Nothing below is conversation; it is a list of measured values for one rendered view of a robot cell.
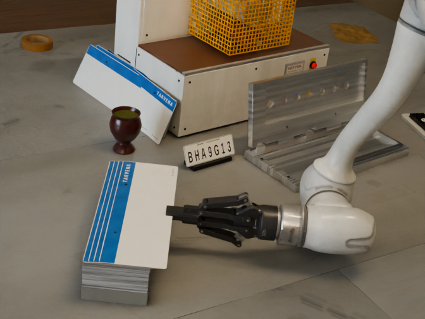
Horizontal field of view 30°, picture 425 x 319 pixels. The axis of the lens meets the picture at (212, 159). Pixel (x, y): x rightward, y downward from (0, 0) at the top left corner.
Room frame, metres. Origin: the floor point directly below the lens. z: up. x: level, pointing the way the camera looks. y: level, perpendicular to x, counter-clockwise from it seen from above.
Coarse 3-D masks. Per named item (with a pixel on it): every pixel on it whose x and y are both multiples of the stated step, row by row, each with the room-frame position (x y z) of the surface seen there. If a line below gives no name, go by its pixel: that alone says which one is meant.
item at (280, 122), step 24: (312, 72) 2.03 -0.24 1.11; (336, 72) 2.11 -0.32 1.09; (360, 72) 2.17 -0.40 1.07; (264, 96) 1.91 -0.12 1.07; (288, 96) 1.98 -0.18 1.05; (312, 96) 2.04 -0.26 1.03; (336, 96) 2.10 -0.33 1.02; (360, 96) 2.17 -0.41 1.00; (264, 120) 1.90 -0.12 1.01; (288, 120) 1.96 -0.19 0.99; (312, 120) 2.02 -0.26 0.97; (336, 120) 2.08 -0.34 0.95
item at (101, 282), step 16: (96, 224) 1.35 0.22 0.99; (96, 272) 1.22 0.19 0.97; (112, 272) 1.22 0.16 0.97; (128, 272) 1.22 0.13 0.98; (144, 272) 1.22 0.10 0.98; (96, 288) 1.22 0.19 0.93; (112, 288) 1.22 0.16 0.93; (128, 288) 1.22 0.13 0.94; (144, 288) 1.22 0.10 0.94; (144, 304) 1.22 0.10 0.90
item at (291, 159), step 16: (336, 128) 2.09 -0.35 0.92; (272, 144) 1.92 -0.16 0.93; (288, 144) 1.95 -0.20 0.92; (304, 144) 1.97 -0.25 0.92; (320, 144) 1.98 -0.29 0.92; (368, 144) 2.02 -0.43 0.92; (384, 144) 2.03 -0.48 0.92; (256, 160) 1.85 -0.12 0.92; (272, 160) 1.85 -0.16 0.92; (288, 160) 1.86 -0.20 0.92; (304, 160) 1.87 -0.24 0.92; (368, 160) 1.91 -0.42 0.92; (384, 160) 1.95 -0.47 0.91; (272, 176) 1.80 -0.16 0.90
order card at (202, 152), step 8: (224, 136) 1.87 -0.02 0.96; (192, 144) 1.80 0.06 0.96; (200, 144) 1.82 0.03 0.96; (208, 144) 1.83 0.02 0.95; (216, 144) 1.85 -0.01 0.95; (224, 144) 1.86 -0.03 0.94; (232, 144) 1.88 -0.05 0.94; (184, 152) 1.78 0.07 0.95; (192, 152) 1.80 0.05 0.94; (200, 152) 1.81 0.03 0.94; (208, 152) 1.82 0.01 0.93; (216, 152) 1.84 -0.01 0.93; (224, 152) 1.86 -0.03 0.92; (232, 152) 1.87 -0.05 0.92; (192, 160) 1.79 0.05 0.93; (200, 160) 1.80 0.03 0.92; (208, 160) 1.82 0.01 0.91
